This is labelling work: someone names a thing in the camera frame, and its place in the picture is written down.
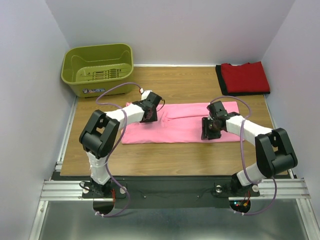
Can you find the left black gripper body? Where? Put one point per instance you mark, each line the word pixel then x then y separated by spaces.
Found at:
pixel 148 115

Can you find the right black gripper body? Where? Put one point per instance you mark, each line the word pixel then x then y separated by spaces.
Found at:
pixel 207 129

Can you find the pink t shirt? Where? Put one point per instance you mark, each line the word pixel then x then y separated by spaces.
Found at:
pixel 176 123

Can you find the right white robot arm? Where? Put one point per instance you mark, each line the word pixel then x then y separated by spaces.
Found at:
pixel 274 152

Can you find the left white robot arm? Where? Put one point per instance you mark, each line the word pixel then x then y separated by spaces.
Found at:
pixel 98 137

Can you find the folded black t shirt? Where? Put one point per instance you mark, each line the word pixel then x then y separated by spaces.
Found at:
pixel 221 82

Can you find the folded red t shirt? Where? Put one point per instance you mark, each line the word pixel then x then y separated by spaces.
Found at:
pixel 246 77

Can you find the green plastic basket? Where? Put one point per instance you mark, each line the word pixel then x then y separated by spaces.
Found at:
pixel 91 70

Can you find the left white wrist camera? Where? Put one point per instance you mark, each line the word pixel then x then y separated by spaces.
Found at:
pixel 144 93

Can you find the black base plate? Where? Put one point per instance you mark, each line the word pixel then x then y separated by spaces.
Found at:
pixel 154 192

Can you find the aluminium frame rail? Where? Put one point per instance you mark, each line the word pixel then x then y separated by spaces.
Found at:
pixel 282 211

